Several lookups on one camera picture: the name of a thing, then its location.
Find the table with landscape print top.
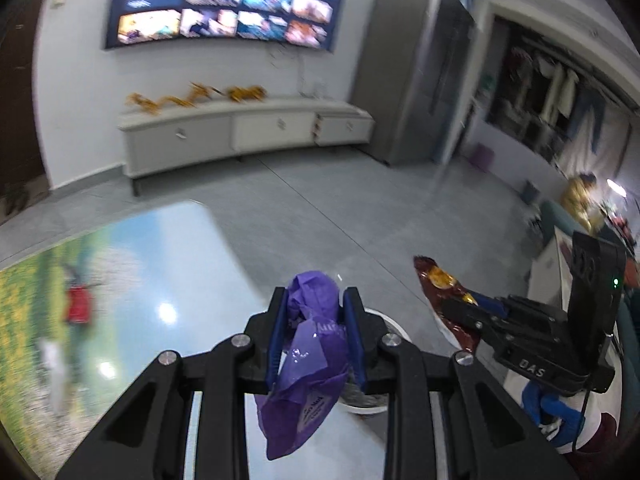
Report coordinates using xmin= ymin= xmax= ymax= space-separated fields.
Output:
xmin=0 ymin=200 xmax=396 ymax=480

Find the white television cabinet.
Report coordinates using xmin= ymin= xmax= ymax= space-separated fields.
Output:
xmin=117 ymin=96 xmax=375 ymax=196

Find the crumpled white tissue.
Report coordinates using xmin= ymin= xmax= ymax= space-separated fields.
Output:
xmin=37 ymin=337 xmax=71 ymax=411

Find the white round trash bin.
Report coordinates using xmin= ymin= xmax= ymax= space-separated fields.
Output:
xmin=280 ymin=305 xmax=408 ymax=416

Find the golden figure ornament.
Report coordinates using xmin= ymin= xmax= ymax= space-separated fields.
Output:
xmin=560 ymin=174 xmax=606 ymax=233

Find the red gold snack wrapper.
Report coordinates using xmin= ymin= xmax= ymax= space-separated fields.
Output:
xmin=412 ymin=255 xmax=483 ymax=353

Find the dark red cloth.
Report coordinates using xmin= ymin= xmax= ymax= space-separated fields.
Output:
xmin=565 ymin=410 xmax=623 ymax=480

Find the grey refrigerator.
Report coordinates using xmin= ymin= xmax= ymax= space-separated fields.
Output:
xmin=350 ymin=0 xmax=476 ymax=167

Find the purple stool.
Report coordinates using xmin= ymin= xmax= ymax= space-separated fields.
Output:
xmin=472 ymin=144 xmax=494 ymax=173

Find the open wardrobe with clothes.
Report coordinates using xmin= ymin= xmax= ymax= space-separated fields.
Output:
xmin=487 ymin=15 xmax=631 ymax=171

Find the golden dragon ornament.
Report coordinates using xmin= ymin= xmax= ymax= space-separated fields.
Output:
xmin=125 ymin=81 xmax=267 ymax=117

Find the black cable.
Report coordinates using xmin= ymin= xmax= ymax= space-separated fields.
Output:
xmin=570 ymin=332 xmax=613 ymax=456

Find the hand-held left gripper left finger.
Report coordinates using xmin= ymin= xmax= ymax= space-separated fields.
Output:
xmin=57 ymin=286 xmax=291 ymax=480

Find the wall television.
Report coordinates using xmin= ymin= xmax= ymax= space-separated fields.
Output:
xmin=104 ymin=0 xmax=353 ymax=52

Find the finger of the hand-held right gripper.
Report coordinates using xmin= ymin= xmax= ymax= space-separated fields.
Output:
xmin=472 ymin=294 xmax=531 ymax=318
xmin=440 ymin=300 xmax=506 ymax=348

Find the dark brown door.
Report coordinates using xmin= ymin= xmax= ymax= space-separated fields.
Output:
xmin=0 ymin=0 xmax=51 ymax=211

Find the red packet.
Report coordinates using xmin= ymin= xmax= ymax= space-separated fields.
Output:
xmin=65 ymin=282 xmax=96 ymax=323

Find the teal sofa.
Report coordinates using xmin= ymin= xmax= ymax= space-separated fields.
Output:
xmin=537 ymin=200 xmax=576 ymax=256

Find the purple plastic wrapper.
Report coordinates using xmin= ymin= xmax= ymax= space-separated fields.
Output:
xmin=257 ymin=270 xmax=352 ymax=461

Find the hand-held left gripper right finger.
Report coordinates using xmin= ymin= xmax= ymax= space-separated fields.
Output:
xmin=341 ymin=286 xmax=576 ymax=480

